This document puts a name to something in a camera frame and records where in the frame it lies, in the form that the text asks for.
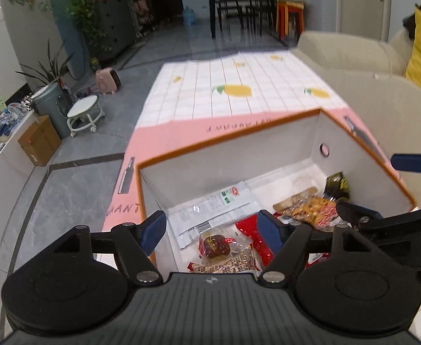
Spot red snack packet white print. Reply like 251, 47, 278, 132
187, 248, 261, 274

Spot leafy vine plant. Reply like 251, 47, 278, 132
64, 0, 117, 53

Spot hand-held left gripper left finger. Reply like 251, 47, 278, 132
54, 210, 168, 284

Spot white round stool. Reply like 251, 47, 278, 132
66, 95, 105, 137

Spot brown cardboard box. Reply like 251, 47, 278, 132
18, 115, 62, 166

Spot gold peanut snack packet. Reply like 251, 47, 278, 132
273, 185, 340, 229

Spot pink heater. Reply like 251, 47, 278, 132
95, 68, 123, 95

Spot orange stool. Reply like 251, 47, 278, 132
275, 0, 304, 40

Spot dark green snack packet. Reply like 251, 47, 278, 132
325, 172, 351, 202

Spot red and clear snack packet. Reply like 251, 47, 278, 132
235, 212, 331, 270

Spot grey cabinet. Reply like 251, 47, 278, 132
88, 0, 137, 60

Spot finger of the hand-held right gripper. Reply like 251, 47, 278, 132
390, 144, 421, 177
336, 200, 421, 245

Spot round brown snack clear wrap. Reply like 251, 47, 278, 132
198, 233, 249, 259

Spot white door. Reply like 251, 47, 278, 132
340, 0, 391, 42

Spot black dining chair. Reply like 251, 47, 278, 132
241, 0, 277, 38

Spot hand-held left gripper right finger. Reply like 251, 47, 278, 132
257, 210, 371, 284

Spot white counter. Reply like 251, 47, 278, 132
0, 111, 42, 202

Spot potted plant grey pot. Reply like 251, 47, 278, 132
16, 39, 74, 139

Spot checked pink and white tablecloth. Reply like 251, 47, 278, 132
102, 52, 420, 234

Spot beige sofa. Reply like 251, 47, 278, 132
293, 30, 421, 331

